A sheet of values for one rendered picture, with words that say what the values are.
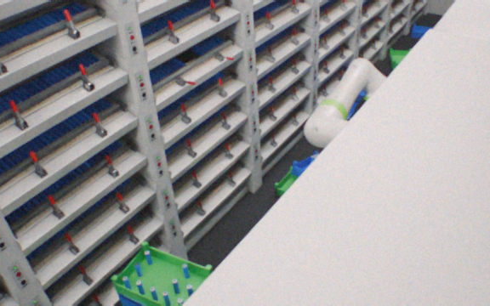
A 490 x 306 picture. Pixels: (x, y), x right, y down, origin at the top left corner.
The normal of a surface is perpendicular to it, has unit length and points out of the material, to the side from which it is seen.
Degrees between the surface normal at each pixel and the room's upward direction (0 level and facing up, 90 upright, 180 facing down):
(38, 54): 19
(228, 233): 0
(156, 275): 0
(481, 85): 0
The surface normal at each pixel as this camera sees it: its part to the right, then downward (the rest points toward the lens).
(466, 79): -0.06, -0.81
